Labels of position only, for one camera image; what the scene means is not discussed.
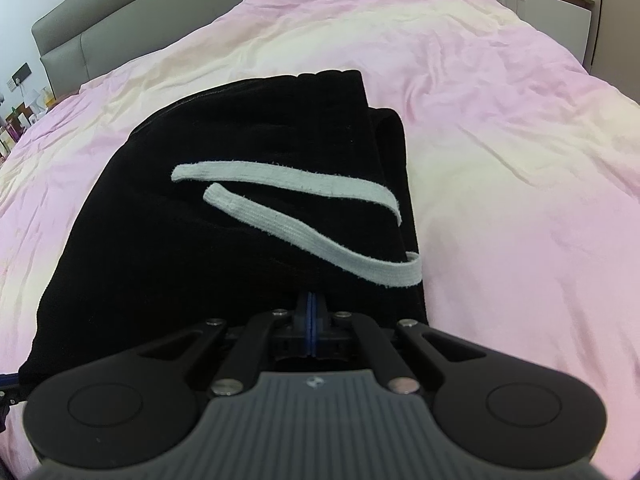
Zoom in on beige wardrobe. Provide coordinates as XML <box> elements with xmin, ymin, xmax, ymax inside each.
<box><xmin>589</xmin><ymin>0</ymin><xmax>640</xmax><ymax>108</ymax></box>

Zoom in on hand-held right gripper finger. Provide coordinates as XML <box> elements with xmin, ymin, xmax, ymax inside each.
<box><xmin>129</xmin><ymin>292</ymin><xmax>312</xmax><ymax>396</ymax></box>
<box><xmin>312</xmin><ymin>292</ymin><xmax>497</xmax><ymax>394</ymax></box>

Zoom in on white nightstand with wooden top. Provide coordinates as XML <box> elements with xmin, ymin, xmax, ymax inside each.
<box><xmin>470</xmin><ymin>0</ymin><xmax>596</xmax><ymax>70</ymax></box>

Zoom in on grey padded headboard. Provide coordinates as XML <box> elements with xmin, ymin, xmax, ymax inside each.
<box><xmin>31</xmin><ymin>0</ymin><xmax>236</xmax><ymax>99</ymax></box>

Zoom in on group of cosmetic bottles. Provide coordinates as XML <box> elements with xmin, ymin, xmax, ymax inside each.
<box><xmin>0</xmin><ymin>91</ymin><xmax>42</xmax><ymax>163</ymax></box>

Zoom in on pink and cream blanket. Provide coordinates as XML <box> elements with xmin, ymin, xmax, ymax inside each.
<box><xmin>0</xmin><ymin>0</ymin><xmax>640</xmax><ymax>480</ymax></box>

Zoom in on black pants with white drawstring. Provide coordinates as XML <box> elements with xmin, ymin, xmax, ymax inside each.
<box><xmin>18</xmin><ymin>69</ymin><xmax>431</xmax><ymax>392</ymax></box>

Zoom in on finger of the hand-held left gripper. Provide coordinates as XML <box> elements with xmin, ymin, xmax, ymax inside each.
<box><xmin>0</xmin><ymin>372</ymin><xmax>25</xmax><ymax>433</ymax></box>

